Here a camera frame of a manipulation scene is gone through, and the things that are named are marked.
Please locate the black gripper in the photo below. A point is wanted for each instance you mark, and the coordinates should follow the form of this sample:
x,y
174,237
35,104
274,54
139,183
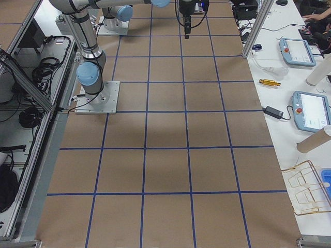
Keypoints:
x,y
185,8

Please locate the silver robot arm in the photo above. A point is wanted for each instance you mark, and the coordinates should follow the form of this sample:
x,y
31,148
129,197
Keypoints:
x,y
90,72
114,17

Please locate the small blue device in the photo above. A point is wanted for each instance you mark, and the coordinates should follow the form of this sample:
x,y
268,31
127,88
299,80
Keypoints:
x,y
257,47

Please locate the gold metal cylinder tool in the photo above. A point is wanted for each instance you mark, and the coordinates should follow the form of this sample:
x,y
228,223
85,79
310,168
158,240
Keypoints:
x,y
267,82

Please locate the far blue teach pendant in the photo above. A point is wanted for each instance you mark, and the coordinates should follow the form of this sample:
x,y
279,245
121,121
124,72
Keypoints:
x,y
296,52

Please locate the blue teach pendant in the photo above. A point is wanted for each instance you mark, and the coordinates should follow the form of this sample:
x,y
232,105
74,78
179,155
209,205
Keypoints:
x,y
311,111
296,52

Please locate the black power adapter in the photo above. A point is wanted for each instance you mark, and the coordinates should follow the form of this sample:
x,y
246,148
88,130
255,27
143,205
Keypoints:
x,y
273,112

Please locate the far cardboard tube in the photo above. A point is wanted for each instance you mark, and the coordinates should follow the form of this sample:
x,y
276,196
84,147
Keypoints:
x,y
320,72

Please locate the cardboard tube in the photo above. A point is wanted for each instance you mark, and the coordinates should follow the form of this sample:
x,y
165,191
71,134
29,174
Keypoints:
x,y
315,140
320,72

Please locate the near blue teach pendant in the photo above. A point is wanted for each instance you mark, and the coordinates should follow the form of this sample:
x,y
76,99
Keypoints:
x,y
311,111

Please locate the near cardboard tube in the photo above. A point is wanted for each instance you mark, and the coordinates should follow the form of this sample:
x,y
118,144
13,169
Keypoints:
x,y
315,140

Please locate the blue plastic tray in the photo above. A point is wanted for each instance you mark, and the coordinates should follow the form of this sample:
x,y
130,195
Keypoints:
x,y
326,178

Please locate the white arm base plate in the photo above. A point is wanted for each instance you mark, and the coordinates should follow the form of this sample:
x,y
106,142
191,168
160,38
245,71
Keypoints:
x,y
105,102
112,27

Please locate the aluminium frame post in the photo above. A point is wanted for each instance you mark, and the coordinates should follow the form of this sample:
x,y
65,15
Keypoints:
x,y
261,17

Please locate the gold wire rack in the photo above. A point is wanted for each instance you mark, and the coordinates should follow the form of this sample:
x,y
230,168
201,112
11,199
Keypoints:
x,y
306,189

